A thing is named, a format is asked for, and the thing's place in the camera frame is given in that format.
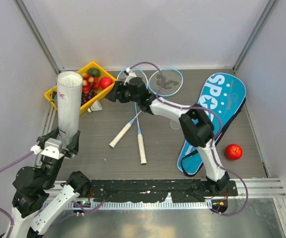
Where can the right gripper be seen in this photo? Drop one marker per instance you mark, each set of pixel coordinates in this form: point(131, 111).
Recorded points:
point(119, 88)

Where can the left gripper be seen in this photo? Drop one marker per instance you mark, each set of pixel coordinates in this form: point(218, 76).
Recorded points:
point(74, 146)

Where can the white shuttlecock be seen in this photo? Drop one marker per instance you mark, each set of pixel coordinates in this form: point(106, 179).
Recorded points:
point(96, 106)
point(69, 81)

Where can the white shuttlecock tube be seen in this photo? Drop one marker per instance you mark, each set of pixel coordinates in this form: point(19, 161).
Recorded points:
point(68, 107)

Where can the clear tube lid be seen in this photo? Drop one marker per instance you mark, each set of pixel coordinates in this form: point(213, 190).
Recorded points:
point(175, 125)

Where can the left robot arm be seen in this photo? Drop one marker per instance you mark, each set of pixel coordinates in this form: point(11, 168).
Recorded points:
point(27, 219)

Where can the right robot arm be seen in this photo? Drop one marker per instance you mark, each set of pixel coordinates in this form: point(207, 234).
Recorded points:
point(197, 128)

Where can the red apple in bin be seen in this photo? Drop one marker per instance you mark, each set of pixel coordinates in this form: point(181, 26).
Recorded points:
point(105, 82)

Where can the red cherry bunch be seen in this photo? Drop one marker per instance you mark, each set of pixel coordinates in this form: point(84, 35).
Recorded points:
point(90, 83)

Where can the green lime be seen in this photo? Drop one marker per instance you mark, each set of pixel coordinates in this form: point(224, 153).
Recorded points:
point(94, 72)

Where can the dark purple grapes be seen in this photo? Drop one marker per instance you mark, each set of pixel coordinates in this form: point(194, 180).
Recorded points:
point(85, 97)

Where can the yellow plastic bin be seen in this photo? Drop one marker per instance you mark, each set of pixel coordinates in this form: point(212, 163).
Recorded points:
point(101, 93)

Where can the blue racket bag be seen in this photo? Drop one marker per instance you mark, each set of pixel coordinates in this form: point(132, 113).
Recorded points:
point(225, 95)

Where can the red apple on table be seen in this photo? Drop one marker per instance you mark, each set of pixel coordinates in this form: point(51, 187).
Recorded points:
point(233, 152)

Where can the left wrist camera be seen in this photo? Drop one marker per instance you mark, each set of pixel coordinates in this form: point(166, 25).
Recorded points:
point(53, 149)

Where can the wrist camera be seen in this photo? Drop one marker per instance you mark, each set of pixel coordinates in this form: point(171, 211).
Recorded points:
point(130, 74)
point(53, 149)

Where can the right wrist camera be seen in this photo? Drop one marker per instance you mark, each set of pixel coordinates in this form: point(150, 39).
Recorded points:
point(130, 74)

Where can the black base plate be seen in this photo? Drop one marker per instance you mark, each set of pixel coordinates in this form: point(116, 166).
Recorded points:
point(157, 190)

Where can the white cable duct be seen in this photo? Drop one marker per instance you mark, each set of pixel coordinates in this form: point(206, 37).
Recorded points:
point(166, 205)

